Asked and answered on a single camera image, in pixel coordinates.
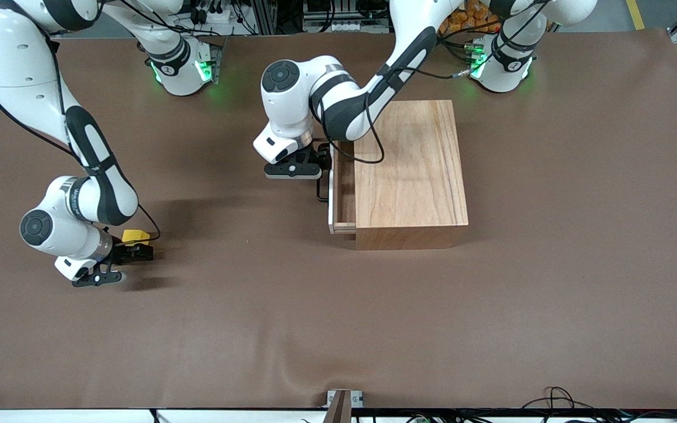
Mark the black metal drawer handle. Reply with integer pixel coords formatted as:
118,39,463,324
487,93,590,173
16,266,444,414
315,167,333,204

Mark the white-fronted wooden drawer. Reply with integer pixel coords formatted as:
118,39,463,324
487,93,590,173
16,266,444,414
327,140,358,235

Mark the wooden drawer cabinet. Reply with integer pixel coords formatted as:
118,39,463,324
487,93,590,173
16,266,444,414
353,99,470,251

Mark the white electronics box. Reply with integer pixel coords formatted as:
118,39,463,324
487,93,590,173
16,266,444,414
302,0,392,34

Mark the brown table cover mat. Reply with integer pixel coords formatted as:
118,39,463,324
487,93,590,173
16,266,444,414
0,29,677,411

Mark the white table edge strip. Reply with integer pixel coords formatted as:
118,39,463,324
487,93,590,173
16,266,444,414
0,409,327,423

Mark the white power strip with plugs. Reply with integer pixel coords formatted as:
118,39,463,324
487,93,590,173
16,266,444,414
186,0,242,25

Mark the orange packaged items pile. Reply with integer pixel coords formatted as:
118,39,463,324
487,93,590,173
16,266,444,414
438,0,505,34

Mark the metal table edge clamp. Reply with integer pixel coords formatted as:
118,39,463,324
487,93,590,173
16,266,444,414
325,389,364,423

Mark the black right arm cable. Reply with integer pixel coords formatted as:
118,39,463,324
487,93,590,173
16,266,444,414
0,12,162,243

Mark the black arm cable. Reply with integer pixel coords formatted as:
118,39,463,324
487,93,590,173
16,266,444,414
309,59,475,165
0,12,162,243

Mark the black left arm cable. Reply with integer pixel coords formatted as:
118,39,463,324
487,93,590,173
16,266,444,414
309,59,475,165

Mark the grey aluminium frame post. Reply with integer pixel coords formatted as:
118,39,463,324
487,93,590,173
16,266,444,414
253,0,280,36

